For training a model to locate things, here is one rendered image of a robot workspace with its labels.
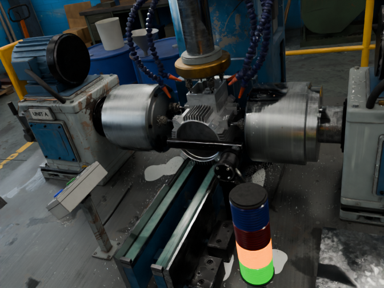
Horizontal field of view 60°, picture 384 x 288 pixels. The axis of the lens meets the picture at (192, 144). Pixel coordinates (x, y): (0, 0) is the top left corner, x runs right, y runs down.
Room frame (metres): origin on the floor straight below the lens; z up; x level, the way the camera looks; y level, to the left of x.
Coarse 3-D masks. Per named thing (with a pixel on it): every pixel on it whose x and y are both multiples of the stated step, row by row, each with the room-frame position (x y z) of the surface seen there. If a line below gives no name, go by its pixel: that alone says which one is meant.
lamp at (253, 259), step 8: (240, 248) 0.39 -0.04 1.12; (264, 248) 0.37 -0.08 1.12; (240, 256) 0.39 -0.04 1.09; (248, 256) 0.38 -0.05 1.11; (256, 256) 0.37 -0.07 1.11; (264, 256) 0.37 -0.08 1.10; (272, 256) 0.39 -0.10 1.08; (248, 264) 0.38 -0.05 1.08; (256, 264) 0.37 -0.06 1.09; (264, 264) 0.37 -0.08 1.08
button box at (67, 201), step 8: (88, 168) 0.80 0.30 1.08; (96, 168) 0.81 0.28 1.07; (80, 176) 0.77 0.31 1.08; (88, 176) 0.78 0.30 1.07; (96, 176) 0.79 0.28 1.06; (104, 176) 0.80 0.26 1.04; (72, 184) 0.74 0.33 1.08; (80, 184) 0.75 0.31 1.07; (88, 184) 0.76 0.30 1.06; (96, 184) 0.77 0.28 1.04; (64, 192) 0.71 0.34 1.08; (72, 192) 0.72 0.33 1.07; (80, 192) 0.73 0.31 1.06; (88, 192) 0.74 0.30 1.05; (56, 200) 0.68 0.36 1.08; (64, 200) 0.69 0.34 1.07; (72, 200) 0.70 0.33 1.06; (80, 200) 0.71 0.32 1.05; (48, 208) 0.70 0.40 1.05; (56, 208) 0.69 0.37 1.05; (64, 208) 0.68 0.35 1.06; (72, 208) 0.68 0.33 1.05; (56, 216) 0.70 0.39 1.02; (64, 216) 0.68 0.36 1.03
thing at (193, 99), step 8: (200, 80) 1.13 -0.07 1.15; (216, 80) 1.10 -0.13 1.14; (224, 80) 1.08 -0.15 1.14; (200, 88) 1.11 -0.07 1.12; (208, 88) 1.06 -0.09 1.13; (216, 88) 1.10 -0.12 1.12; (224, 88) 1.06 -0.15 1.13; (192, 96) 1.02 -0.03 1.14; (200, 96) 1.00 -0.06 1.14; (208, 96) 0.99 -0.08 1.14; (216, 96) 0.99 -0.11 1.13; (224, 96) 1.04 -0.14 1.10; (192, 104) 1.02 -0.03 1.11; (200, 104) 1.00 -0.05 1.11; (208, 104) 0.99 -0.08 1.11; (216, 104) 0.98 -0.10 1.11; (224, 104) 1.04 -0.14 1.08; (216, 112) 0.98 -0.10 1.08
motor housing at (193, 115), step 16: (192, 112) 0.97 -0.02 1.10; (208, 112) 0.95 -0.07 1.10; (224, 112) 1.00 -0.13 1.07; (240, 112) 1.06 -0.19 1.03; (176, 128) 0.98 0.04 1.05; (192, 128) 1.07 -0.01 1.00; (208, 128) 1.12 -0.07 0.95; (224, 128) 0.92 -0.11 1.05; (192, 160) 0.95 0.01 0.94; (208, 160) 0.92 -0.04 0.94
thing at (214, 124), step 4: (232, 96) 1.07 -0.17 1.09; (228, 100) 1.06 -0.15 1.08; (232, 100) 1.05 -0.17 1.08; (176, 120) 0.96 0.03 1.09; (180, 120) 0.97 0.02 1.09; (212, 120) 0.91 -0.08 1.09; (176, 124) 0.97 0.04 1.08; (180, 124) 0.96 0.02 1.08; (212, 124) 0.90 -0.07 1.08; (216, 124) 0.90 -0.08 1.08; (212, 128) 0.90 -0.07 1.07; (184, 156) 0.96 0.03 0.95; (220, 156) 0.90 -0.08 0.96; (216, 160) 0.91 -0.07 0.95
